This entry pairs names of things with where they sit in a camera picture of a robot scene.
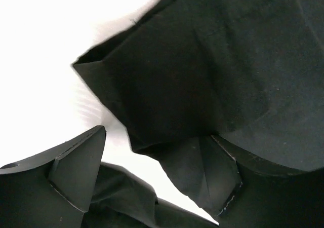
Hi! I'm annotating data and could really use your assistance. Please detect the black trousers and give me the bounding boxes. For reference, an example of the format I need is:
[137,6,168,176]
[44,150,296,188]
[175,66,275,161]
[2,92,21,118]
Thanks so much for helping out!
[72,0,323,220]

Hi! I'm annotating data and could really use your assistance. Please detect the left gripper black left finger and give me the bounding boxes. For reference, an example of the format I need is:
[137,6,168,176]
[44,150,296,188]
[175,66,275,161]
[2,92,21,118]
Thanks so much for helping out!
[1,126,106,228]

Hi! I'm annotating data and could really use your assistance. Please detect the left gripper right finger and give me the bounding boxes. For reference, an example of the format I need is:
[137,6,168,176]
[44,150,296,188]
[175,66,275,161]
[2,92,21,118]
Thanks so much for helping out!
[199,136,323,227]

